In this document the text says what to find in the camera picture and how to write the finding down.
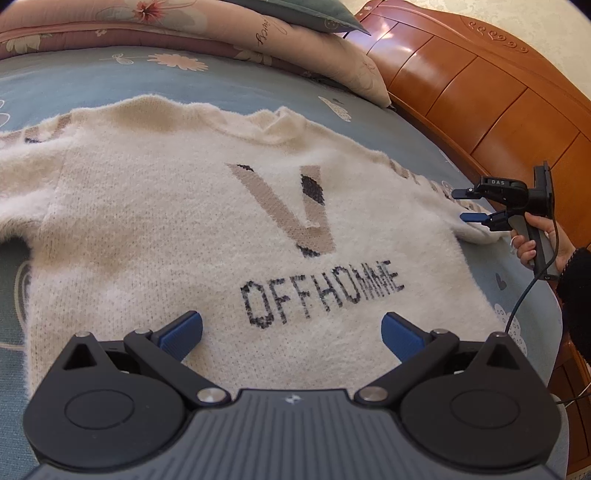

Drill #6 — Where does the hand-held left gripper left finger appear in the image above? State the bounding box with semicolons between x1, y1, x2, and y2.
62;310;232;409

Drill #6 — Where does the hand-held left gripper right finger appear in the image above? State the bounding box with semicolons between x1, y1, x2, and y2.
355;312;524;409

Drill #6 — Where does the cream fuzzy knit sweater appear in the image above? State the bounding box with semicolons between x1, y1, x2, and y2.
0;95;509;407

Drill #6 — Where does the person's right forearm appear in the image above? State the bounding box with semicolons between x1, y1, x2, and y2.
556;247;591;363

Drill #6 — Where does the person's right hand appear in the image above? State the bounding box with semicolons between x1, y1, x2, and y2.
510;217;576;278

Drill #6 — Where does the wooden headboard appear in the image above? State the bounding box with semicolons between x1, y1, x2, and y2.
344;0;591;259

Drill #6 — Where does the wooden nightstand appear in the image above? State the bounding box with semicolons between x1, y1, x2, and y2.
549;342;591;476

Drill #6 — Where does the teal floral pillow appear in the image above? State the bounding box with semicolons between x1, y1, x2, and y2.
240;0;372;37

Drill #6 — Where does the blue floral bed sheet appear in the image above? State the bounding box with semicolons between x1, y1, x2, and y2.
0;55;568;480

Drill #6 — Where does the pink floral folded quilt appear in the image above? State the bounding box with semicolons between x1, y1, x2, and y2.
0;0;391;109

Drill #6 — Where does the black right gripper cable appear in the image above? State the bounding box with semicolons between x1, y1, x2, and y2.
504;274;591;407

